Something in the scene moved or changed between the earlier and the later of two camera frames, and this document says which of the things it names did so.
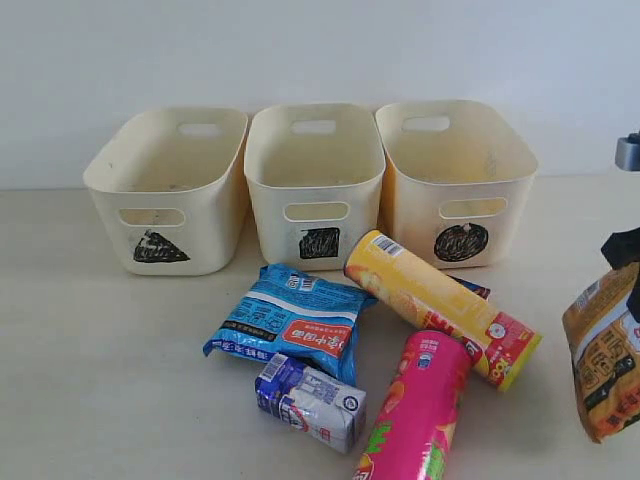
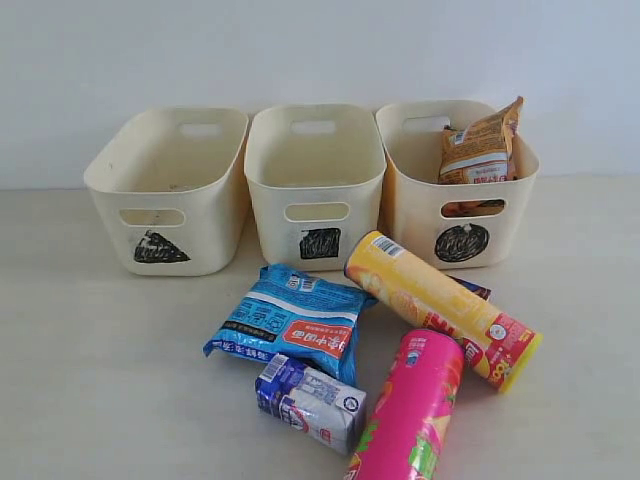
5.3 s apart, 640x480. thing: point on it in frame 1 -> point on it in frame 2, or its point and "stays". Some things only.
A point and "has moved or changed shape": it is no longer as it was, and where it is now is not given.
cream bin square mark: x=316 y=176 stays
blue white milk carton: x=302 y=395 stays
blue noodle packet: x=310 y=320 stays
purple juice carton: x=475 y=289 stays
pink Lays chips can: x=414 y=431 has moved or changed shape
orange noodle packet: x=603 y=336 -> x=483 y=151
